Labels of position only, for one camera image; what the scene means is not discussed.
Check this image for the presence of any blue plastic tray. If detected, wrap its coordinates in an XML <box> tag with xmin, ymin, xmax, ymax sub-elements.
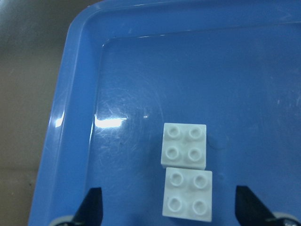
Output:
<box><xmin>29</xmin><ymin>0</ymin><xmax>301</xmax><ymax>226</ymax></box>

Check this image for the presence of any white toy block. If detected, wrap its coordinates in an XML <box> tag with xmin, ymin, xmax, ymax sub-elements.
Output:
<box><xmin>162</xmin><ymin>167</ymin><xmax>213</xmax><ymax>222</ymax></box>
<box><xmin>161</xmin><ymin>123</ymin><xmax>206</xmax><ymax>170</ymax></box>

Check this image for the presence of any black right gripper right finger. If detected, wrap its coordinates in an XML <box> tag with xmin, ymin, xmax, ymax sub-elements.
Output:
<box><xmin>235</xmin><ymin>186</ymin><xmax>276</xmax><ymax>226</ymax></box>

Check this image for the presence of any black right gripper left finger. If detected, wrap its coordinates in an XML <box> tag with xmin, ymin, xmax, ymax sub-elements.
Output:
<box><xmin>71</xmin><ymin>187</ymin><xmax>103</xmax><ymax>226</ymax></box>

